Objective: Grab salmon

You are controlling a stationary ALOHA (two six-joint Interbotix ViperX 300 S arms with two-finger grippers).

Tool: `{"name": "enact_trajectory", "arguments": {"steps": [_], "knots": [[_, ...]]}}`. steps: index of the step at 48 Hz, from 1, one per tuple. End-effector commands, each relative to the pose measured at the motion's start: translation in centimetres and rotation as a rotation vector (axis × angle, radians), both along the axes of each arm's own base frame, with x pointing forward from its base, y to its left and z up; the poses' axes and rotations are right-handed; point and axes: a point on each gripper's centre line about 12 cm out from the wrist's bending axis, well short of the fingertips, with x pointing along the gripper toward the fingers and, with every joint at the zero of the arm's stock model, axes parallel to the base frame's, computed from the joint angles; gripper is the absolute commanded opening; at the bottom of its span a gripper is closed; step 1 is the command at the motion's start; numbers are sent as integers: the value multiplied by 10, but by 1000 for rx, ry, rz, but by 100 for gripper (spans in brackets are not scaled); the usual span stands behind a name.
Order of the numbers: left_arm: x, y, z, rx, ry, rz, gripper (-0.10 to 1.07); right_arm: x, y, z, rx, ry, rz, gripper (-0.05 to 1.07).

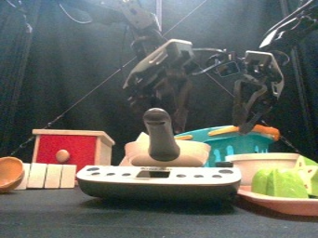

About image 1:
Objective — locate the pink plate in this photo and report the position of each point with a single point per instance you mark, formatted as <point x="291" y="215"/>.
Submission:
<point x="286" y="204"/>

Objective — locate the green toy fruit slice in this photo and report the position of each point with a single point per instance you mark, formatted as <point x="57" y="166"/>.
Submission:
<point x="287" y="184"/>
<point x="259" y="182"/>

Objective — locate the brown wooden bowl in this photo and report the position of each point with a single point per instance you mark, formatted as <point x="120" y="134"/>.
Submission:
<point x="8" y="174"/>

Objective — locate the grey pestle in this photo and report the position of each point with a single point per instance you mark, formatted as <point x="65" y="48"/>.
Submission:
<point x="161" y="139"/>

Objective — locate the teal plastic basket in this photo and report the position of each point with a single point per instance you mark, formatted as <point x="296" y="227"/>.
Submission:
<point x="231" y="147"/>

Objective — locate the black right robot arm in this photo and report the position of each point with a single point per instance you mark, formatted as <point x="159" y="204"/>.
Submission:
<point x="290" y="28"/>

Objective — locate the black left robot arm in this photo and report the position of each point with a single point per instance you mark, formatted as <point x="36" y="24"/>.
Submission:
<point x="140" y="18"/>

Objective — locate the yellow toy food piece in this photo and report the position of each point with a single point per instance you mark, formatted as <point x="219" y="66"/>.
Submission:
<point x="223" y="130"/>

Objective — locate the white green toy fruit piece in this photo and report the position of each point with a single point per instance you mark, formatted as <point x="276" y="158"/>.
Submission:
<point x="310" y="175"/>

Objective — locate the white and black kitchen scale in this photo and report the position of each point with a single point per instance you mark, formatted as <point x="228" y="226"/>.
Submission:
<point x="161" y="182"/>

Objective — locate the white plastic bowl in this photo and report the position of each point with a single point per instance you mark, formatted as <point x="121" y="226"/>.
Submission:
<point x="260" y="164"/>

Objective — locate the cream mortar bowl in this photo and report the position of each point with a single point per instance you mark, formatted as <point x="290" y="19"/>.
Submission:
<point x="193" y="153"/>

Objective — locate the orange toy salmon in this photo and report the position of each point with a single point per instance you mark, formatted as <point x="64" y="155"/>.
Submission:
<point x="267" y="130"/>

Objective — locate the red wooden drawer box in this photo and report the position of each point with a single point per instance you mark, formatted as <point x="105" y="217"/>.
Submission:
<point x="72" y="147"/>

